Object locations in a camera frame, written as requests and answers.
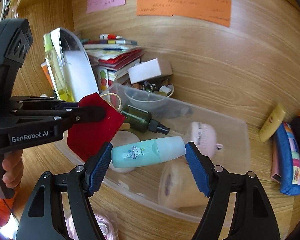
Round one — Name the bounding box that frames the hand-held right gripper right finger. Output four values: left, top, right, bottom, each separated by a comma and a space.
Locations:
184, 142, 281, 240

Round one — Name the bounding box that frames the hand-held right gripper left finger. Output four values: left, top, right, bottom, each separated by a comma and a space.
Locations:
15, 142, 113, 240

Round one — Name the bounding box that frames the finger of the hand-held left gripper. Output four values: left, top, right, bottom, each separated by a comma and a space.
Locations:
12, 105, 107, 136
12, 96, 80, 112

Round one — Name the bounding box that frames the cream plastic jar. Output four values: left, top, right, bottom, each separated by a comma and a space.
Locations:
158, 159, 208, 208

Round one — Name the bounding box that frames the red velvet pouch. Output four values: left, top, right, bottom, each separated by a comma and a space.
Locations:
66, 92, 127, 162

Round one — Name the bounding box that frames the pink round plastic container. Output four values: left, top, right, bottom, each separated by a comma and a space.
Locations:
187, 121, 223, 158

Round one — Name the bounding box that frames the clear plastic storage box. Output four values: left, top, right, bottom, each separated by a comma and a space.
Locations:
54, 82, 251, 223

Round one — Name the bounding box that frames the white round lid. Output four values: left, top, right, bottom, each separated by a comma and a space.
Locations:
112, 131, 141, 173

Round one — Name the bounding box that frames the dark green spray bottle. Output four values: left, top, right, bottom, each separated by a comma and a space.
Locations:
121, 105, 171, 135

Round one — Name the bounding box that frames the mint green bottle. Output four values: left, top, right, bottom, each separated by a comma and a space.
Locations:
111, 136, 187, 168

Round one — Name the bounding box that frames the wooden desktop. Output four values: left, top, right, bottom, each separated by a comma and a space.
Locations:
11, 80, 300, 240

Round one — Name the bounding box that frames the person's left hand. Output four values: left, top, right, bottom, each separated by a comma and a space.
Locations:
2, 152, 24, 188

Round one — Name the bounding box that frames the orange tube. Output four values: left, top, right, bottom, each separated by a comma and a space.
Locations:
40, 62, 56, 90

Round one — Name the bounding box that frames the yellow green clear bottle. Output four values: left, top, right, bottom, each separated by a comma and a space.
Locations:
43, 32, 75, 101

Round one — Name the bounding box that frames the fruit print box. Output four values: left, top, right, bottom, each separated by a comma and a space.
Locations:
97, 66, 109, 93

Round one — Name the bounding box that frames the pink mesh bag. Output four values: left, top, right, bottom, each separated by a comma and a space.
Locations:
65, 211, 118, 240

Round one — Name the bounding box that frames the white bowl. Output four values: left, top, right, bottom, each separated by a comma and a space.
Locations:
124, 84, 175, 109

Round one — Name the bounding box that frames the stack of books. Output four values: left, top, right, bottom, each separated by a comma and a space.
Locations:
83, 33, 145, 81

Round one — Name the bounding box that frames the pile of small trinkets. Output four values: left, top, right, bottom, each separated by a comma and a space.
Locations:
132, 78, 175, 96

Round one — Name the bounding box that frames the white cardboard box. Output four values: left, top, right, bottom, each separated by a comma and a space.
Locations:
128, 58, 173, 84

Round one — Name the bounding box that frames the pink wallet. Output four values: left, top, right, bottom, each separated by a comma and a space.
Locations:
270, 139, 282, 183

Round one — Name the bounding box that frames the yellow lotion tube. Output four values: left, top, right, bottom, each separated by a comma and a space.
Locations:
259, 103, 286, 142

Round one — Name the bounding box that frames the blue fabric pencil pouch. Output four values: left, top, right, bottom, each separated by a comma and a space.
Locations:
274, 122, 300, 195

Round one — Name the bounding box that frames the orange paper note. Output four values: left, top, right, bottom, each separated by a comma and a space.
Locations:
135, 0, 232, 28

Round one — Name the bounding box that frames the black white striped strap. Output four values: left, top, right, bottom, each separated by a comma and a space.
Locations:
2, 0, 18, 18

